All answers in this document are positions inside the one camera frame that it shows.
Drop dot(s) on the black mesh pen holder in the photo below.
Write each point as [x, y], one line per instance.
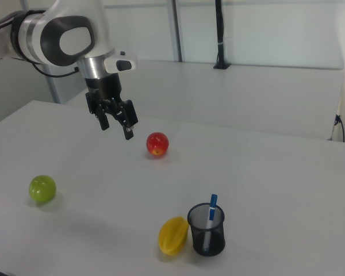
[215, 241]

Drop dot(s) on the yellow plastic starfruit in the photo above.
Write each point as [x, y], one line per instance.
[172, 235]

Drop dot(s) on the blue-capped white marker pen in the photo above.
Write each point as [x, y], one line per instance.
[213, 201]

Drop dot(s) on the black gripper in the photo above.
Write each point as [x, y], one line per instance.
[103, 86]

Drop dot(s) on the red plastic apple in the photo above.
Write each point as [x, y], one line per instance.
[157, 143]

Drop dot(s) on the green plastic apple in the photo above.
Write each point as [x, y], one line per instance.
[42, 189]

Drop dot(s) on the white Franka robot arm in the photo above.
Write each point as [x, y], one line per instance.
[74, 43]

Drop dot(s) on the black camera pole stand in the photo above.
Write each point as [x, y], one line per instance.
[220, 34]

